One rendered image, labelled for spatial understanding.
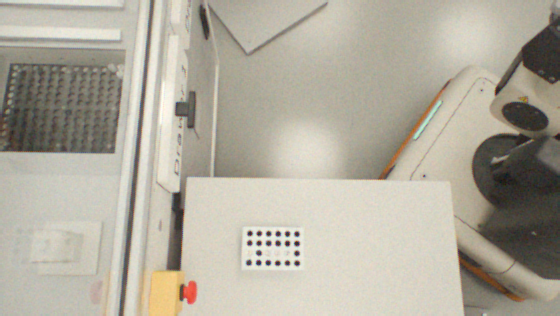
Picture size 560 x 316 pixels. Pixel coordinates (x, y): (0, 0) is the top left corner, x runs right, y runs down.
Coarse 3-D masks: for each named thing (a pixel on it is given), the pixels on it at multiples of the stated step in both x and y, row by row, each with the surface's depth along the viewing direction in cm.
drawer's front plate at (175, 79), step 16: (176, 48) 78; (176, 64) 77; (176, 80) 78; (176, 96) 78; (176, 128) 78; (160, 144) 73; (176, 144) 79; (160, 160) 72; (160, 176) 71; (176, 176) 79
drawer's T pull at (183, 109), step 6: (192, 96) 77; (180, 102) 77; (186, 102) 77; (192, 102) 77; (180, 108) 77; (186, 108) 77; (192, 108) 77; (180, 114) 76; (186, 114) 76; (192, 114) 76; (192, 120) 76; (192, 126) 76
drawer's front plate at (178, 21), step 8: (176, 0) 80; (184, 0) 84; (176, 8) 80; (184, 8) 84; (176, 16) 80; (184, 16) 84; (176, 24) 80; (184, 24) 84; (176, 32) 83; (184, 32) 85; (184, 40) 86; (184, 48) 89
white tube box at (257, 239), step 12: (252, 228) 83; (264, 228) 83; (276, 228) 83; (288, 228) 83; (300, 228) 83; (252, 240) 82; (264, 240) 82; (276, 240) 82; (288, 240) 83; (300, 240) 82; (252, 252) 81; (264, 252) 81; (300, 252) 82; (252, 264) 81; (264, 264) 81; (276, 264) 84; (288, 264) 84; (300, 264) 81
